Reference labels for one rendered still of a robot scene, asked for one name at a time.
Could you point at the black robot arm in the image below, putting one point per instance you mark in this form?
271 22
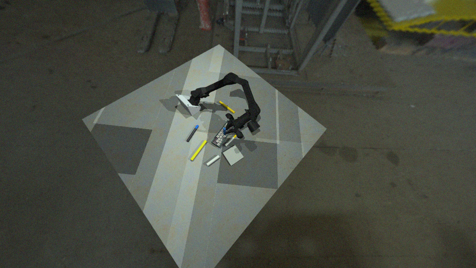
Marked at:
229 79

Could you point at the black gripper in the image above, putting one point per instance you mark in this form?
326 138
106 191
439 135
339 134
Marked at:
236 124

